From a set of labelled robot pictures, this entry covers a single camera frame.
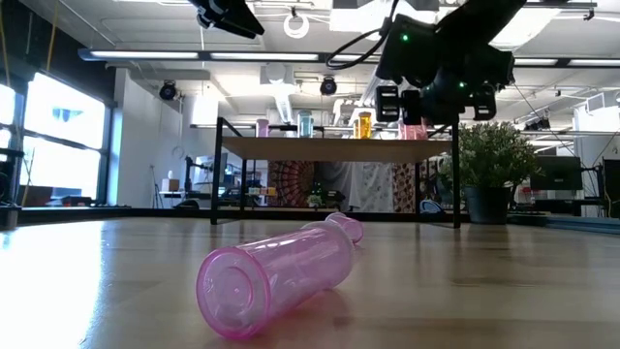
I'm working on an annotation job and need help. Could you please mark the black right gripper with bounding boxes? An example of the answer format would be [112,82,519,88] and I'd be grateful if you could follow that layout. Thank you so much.
[375,46,515,126]

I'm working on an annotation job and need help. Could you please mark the blue pill bottle white cap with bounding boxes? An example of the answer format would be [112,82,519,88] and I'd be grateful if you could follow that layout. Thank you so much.
[296,110,315,139]

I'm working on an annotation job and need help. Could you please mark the wooden shelf black metal legs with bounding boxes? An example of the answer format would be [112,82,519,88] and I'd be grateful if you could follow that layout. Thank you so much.
[210,117,461,229]

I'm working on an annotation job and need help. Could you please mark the green potted plant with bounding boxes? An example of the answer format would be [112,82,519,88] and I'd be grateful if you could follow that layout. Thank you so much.
[443,120,542,225]

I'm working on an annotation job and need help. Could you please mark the black beam with light strips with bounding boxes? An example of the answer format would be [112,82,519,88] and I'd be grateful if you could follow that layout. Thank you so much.
[77,47,620,70]

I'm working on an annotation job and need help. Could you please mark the white hanging cloth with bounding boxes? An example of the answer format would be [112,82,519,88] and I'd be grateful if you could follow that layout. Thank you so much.
[317,162,394,213]

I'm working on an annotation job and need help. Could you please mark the black computer monitor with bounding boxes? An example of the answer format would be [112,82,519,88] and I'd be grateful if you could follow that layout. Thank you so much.
[603,158,620,219]
[530,155,583,192]

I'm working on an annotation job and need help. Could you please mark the small potted flowers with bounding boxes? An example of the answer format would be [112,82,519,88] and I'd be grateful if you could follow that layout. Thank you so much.
[306,182,325,209]

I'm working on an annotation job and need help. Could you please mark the patterned mandala tapestry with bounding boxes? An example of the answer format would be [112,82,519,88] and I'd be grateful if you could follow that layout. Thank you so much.
[268,161,317,208]

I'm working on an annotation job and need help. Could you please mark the large glass window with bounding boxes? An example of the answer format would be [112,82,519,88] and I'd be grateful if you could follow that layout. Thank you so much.
[0,72,110,207]

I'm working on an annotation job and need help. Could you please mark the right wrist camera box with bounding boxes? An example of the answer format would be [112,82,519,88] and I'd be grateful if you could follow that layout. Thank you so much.
[376,13,440,89]

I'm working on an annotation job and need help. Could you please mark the white cable ring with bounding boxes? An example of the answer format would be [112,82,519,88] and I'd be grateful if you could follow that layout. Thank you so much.
[283,13,311,40]

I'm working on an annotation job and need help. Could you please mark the white ventilation duct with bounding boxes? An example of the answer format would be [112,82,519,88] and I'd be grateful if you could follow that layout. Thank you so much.
[259,62,296,125]

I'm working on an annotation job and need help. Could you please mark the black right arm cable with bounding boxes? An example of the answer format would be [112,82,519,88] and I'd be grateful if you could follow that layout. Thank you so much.
[325,0,401,70]

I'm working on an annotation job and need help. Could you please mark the silver round ceiling duct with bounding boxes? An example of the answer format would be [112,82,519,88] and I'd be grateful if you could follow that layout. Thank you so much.
[488,0,566,54]

